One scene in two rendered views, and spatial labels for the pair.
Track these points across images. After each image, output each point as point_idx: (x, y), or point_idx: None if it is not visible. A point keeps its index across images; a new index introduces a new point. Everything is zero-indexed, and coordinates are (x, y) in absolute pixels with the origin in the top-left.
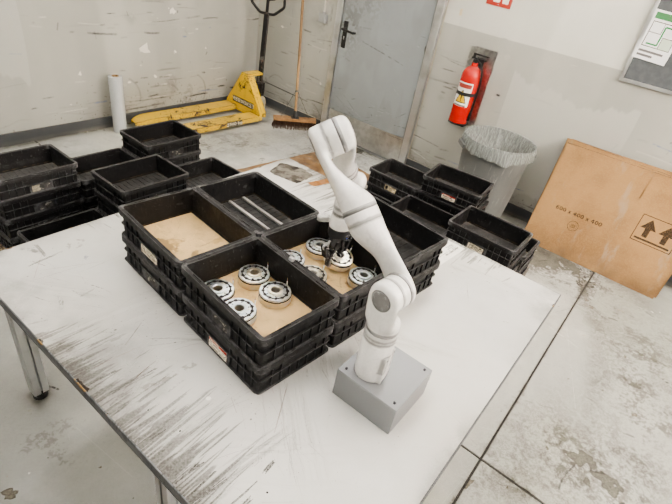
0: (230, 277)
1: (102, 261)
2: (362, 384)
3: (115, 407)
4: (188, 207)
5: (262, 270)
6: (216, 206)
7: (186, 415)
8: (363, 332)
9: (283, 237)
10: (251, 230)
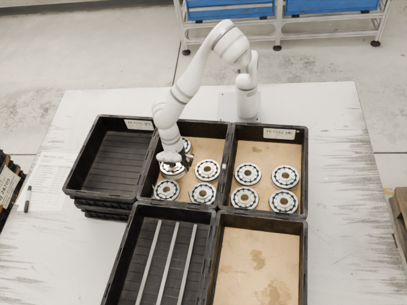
0: None
1: None
2: (259, 108)
3: (381, 210)
4: None
5: (236, 196)
6: (209, 277)
7: (344, 178)
8: (253, 94)
9: None
10: (215, 218)
